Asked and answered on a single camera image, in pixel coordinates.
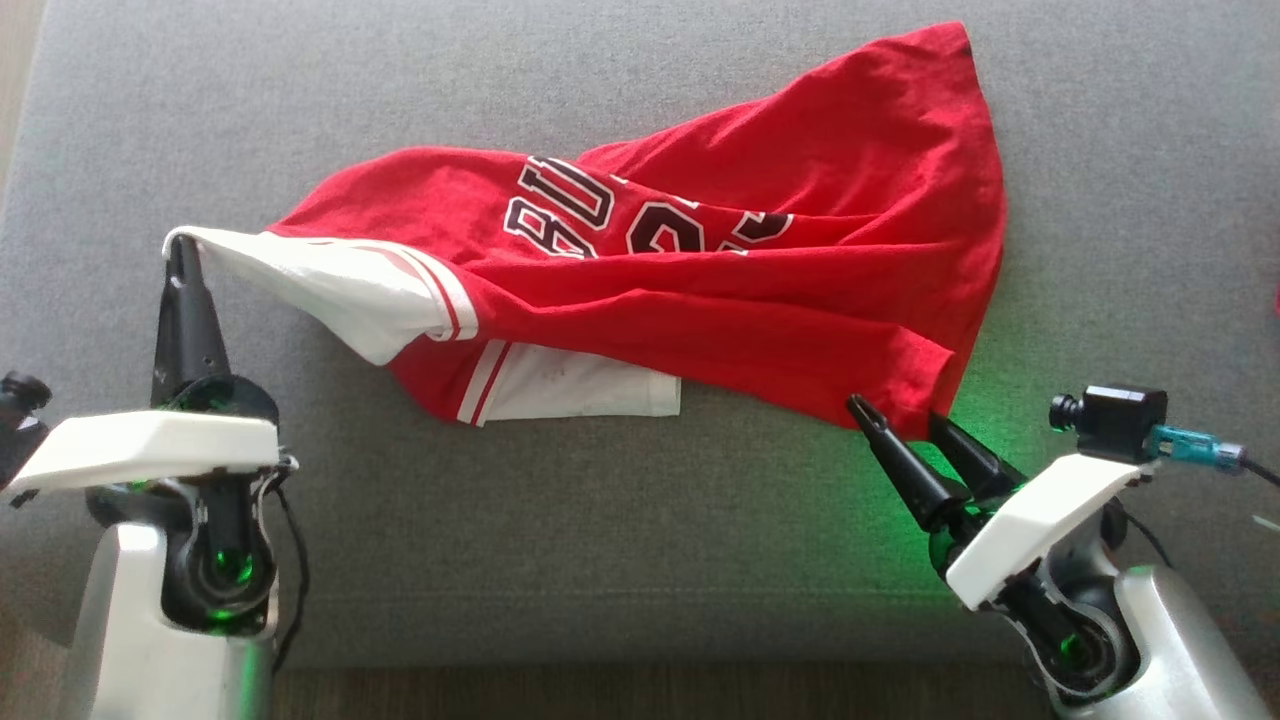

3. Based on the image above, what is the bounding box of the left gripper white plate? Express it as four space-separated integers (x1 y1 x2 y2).
5 235 283 496

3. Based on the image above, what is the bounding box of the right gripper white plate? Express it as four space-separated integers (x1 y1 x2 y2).
846 394 1146 613

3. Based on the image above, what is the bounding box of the red white basketball jersey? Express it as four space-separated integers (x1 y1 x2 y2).
163 22 1008 441

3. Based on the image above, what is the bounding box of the grey sofa seat cushion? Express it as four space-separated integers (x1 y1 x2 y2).
0 0 1280 673

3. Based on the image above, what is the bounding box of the right teal cable connector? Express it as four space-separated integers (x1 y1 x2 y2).
1150 424 1247 473

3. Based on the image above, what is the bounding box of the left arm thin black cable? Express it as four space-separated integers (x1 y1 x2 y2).
268 480 313 673

